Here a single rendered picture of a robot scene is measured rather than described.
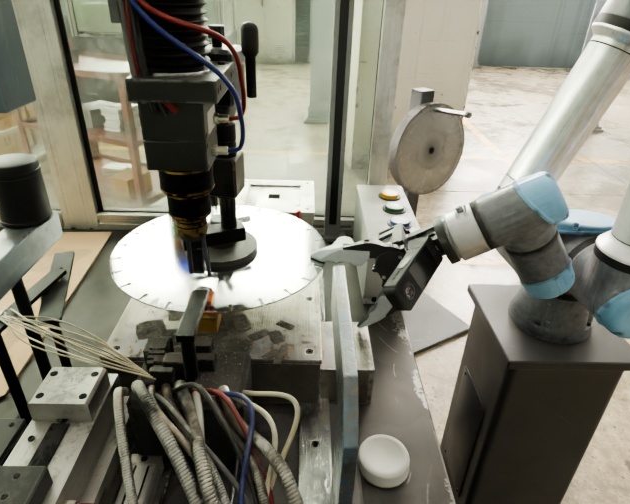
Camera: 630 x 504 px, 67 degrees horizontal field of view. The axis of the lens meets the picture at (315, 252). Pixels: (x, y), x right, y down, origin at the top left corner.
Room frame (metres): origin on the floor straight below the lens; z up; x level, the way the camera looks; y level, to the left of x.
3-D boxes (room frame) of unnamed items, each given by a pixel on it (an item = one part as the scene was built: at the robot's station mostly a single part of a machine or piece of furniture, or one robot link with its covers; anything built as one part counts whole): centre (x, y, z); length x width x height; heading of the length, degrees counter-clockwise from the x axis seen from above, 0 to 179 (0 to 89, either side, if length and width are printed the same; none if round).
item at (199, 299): (0.45, 0.14, 0.95); 0.10 x 0.03 x 0.07; 2
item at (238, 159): (0.58, 0.12, 1.17); 0.06 x 0.05 x 0.20; 173
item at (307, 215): (0.98, 0.10, 0.82); 0.18 x 0.18 x 0.15; 2
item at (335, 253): (0.64, -0.04, 0.96); 0.09 x 0.06 x 0.03; 82
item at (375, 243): (0.62, -0.08, 0.97); 0.09 x 0.02 x 0.05; 82
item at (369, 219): (0.94, -0.15, 0.82); 0.28 x 0.11 x 0.15; 2
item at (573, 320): (0.77, -0.47, 0.80); 0.15 x 0.15 x 0.10
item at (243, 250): (0.65, 0.15, 0.96); 0.11 x 0.11 x 0.03
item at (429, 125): (1.74, -0.36, 0.50); 0.50 x 0.50 x 1.00; 32
